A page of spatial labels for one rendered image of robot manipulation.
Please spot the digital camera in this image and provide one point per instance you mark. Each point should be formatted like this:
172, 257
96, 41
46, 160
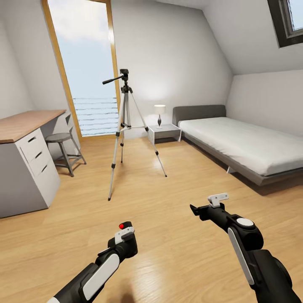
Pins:
124, 225

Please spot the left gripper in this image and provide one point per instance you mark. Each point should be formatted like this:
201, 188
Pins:
128, 247

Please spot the bed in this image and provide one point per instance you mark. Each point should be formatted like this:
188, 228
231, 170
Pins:
260, 154

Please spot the camera tripod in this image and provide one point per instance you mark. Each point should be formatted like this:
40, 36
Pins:
121, 121

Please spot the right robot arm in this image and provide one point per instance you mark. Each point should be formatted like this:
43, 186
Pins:
265, 273

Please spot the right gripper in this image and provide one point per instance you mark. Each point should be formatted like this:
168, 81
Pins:
208, 213

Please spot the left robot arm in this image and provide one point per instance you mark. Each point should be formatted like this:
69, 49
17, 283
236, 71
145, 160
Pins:
86, 286

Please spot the table lamp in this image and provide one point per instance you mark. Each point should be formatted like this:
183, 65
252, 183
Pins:
159, 109

